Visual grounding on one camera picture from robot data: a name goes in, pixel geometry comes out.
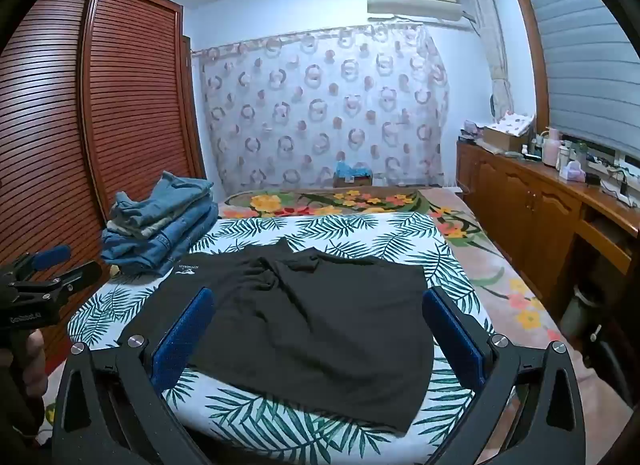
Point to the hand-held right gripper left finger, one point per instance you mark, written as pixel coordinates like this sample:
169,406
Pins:
182,340

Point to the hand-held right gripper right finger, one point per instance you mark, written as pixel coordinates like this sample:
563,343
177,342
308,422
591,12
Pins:
452,340

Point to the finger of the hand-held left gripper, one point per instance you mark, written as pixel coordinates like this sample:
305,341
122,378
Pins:
52,255
80,275

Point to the black pants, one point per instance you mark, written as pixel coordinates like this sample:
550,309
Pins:
310,325

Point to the person's left forearm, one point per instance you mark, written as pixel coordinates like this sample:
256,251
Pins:
10,410

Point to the person's left hand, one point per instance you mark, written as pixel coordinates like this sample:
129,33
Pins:
35,365

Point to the dark blue denim jeans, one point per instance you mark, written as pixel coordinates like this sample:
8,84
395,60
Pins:
165,252

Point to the grey trash bin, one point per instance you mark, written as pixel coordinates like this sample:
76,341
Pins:
580,315

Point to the wooden sideboard cabinet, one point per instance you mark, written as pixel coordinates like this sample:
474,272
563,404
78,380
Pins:
520,210

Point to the leaf-print bed sheet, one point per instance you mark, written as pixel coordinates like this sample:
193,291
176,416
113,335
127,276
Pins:
350,235

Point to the floral blanket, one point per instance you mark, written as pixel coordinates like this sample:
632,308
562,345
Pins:
350,200

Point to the wooden louvered wardrobe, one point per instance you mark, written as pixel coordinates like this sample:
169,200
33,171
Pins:
125,95

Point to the open cardboard box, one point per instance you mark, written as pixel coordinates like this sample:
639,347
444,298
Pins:
500,142

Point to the purple tissue box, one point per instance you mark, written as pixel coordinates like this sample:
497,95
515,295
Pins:
572,172

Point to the purple bag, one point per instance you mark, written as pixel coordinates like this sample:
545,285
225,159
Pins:
471,128

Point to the pink bottle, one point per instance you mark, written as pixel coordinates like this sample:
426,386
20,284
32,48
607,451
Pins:
551,150

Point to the white power strip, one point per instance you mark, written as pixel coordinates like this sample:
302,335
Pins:
622,194

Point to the spotted white cloth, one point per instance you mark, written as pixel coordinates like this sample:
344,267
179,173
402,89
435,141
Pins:
515,122

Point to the small desk fan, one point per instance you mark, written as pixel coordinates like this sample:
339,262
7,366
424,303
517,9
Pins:
494,105

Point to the beige window curtain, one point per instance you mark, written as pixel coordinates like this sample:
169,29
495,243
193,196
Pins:
492,45

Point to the grey window blind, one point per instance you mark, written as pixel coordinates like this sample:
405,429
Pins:
585,60

